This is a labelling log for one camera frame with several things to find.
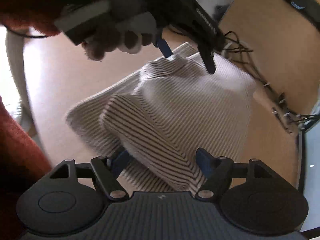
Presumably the right red sleeve forearm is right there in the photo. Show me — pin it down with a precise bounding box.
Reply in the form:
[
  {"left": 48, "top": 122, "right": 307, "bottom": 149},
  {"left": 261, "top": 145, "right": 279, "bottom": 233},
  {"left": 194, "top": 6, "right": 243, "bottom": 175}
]
[{"left": 1, "top": 103, "right": 52, "bottom": 239}]

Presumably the black cable bundle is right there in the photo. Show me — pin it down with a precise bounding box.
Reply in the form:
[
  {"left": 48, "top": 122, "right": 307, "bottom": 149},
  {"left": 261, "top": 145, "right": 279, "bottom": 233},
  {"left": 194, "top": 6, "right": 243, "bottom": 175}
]
[{"left": 217, "top": 29, "right": 320, "bottom": 133}]

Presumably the right computer monitor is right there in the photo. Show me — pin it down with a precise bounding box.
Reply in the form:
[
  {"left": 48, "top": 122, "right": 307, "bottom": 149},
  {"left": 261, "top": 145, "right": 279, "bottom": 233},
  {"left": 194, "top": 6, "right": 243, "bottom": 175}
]
[{"left": 297, "top": 122, "right": 319, "bottom": 239}]

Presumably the left red sleeve forearm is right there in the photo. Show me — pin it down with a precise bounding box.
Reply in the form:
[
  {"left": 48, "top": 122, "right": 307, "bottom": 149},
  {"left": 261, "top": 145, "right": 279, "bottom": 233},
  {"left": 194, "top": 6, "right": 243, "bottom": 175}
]
[{"left": 1, "top": 0, "right": 71, "bottom": 36}]

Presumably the beige striped knit sweater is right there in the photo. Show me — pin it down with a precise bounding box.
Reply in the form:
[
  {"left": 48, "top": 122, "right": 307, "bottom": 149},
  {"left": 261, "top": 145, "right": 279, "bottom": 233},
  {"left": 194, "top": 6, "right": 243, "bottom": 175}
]
[{"left": 66, "top": 43, "right": 256, "bottom": 192}]

